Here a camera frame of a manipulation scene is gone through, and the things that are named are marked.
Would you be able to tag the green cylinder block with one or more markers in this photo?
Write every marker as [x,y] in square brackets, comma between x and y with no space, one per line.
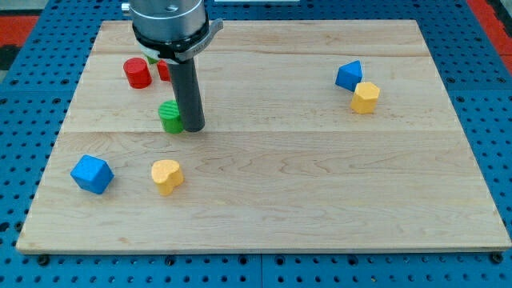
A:
[170,117]

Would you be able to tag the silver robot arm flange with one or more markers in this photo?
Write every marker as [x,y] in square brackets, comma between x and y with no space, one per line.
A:
[174,31]

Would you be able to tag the wooden board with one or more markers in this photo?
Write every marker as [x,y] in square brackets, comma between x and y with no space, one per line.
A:
[283,164]

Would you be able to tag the yellow heart block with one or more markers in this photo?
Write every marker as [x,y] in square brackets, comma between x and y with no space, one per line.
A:
[166,175]

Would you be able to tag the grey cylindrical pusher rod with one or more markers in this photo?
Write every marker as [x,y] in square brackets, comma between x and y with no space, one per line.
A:
[187,95]

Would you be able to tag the blue triangle block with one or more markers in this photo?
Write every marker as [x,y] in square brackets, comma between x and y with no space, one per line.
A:
[349,75]

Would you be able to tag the yellow hexagon block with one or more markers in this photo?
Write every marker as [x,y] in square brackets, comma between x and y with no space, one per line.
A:
[365,98]

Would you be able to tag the red block behind rod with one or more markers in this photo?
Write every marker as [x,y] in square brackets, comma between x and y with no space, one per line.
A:
[163,71]

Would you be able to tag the small green block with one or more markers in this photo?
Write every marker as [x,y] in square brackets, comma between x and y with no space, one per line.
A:
[151,60]

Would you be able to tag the red cylinder block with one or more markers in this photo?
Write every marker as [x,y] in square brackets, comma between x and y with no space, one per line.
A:
[137,73]

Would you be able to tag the blue cube block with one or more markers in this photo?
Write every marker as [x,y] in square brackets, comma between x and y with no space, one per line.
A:
[92,174]

